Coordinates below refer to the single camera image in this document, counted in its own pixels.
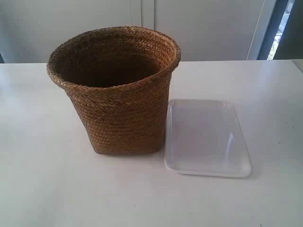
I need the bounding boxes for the brown woven wicker basket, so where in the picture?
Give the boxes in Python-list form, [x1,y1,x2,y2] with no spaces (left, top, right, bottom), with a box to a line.
[47,26,181,155]

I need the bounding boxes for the white rectangular plastic tray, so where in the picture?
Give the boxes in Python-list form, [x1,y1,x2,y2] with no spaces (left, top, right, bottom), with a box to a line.
[164,99,253,178]

